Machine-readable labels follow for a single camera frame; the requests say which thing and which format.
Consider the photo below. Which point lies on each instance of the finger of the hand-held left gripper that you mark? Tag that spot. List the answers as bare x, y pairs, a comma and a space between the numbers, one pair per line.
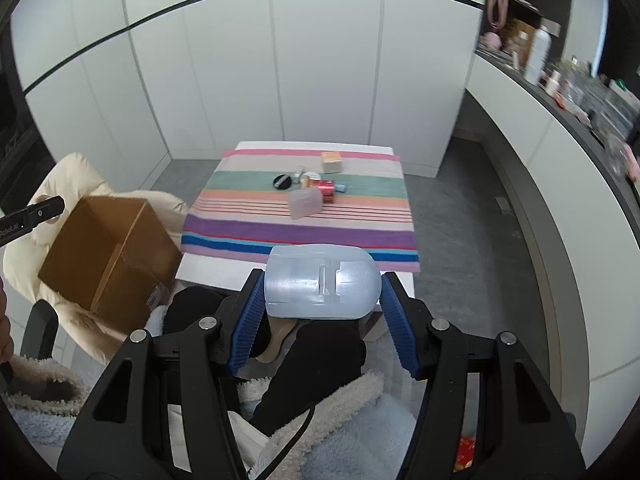
47, 208

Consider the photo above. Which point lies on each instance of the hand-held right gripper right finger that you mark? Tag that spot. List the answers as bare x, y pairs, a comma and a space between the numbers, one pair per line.
397, 325

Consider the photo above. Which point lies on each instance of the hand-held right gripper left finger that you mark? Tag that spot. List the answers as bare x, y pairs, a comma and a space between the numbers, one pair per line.
247, 320

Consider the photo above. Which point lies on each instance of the cardboard box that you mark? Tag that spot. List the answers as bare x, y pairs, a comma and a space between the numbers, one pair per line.
100, 250

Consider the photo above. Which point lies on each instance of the translucent plastic case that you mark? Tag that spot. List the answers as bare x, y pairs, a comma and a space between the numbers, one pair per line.
320, 280

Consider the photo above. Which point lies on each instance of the yellow and red spool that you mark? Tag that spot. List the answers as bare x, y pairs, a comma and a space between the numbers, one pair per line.
327, 191

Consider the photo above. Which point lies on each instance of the person's left hand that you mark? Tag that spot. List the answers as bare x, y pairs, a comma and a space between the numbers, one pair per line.
4, 330

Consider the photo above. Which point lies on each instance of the cream padded chair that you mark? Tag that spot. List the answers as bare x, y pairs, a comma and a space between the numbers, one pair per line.
65, 175

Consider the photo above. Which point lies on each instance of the beige slipper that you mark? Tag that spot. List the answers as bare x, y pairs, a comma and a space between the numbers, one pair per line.
277, 347

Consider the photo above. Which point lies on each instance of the person's black pants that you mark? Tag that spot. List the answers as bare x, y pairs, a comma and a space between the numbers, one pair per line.
310, 370

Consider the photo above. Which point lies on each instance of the striped cloth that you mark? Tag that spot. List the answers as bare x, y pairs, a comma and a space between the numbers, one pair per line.
300, 240

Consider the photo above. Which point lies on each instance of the translucent plastic container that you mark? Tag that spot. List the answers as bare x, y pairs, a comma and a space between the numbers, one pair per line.
305, 205

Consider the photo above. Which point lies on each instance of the black round compact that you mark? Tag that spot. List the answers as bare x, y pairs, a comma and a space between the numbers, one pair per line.
281, 181

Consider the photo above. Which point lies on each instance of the red packet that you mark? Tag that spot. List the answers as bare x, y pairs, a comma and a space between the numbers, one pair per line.
465, 452

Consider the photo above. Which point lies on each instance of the small purple blue tube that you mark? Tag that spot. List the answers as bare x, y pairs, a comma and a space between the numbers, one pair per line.
341, 189

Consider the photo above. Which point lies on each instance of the small silver jar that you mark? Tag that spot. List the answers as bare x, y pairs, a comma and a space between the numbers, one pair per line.
297, 177

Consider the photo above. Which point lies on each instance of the floor vent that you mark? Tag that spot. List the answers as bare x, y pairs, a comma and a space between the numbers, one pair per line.
504, 206

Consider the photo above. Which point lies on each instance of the tan cube sponge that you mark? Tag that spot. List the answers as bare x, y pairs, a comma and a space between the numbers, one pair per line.
331, 162

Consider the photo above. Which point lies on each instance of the white curved counter cabinet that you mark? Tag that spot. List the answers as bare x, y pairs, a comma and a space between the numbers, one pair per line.
525, 125

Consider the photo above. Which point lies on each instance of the small white bottle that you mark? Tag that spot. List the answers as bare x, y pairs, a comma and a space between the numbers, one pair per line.
553, 83

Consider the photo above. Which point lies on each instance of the pink plush toy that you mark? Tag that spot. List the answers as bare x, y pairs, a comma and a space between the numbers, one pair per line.
491, 40

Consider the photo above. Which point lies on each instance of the white spray bottle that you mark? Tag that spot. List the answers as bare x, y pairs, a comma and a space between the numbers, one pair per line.
537, 55

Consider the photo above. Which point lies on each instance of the clear drawer organizer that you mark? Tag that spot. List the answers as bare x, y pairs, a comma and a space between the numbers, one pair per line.
615, 105

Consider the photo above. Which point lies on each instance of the brown box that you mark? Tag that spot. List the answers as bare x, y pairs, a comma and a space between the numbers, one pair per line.
521, 35

